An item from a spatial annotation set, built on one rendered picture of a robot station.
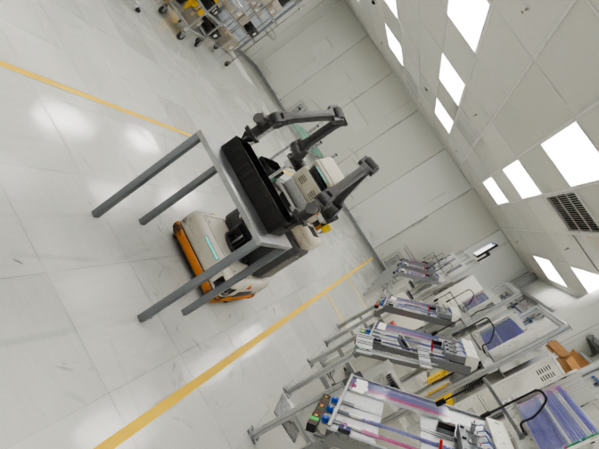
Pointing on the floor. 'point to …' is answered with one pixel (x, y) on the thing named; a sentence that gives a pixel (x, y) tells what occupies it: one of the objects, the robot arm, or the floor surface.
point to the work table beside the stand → (188, 193)
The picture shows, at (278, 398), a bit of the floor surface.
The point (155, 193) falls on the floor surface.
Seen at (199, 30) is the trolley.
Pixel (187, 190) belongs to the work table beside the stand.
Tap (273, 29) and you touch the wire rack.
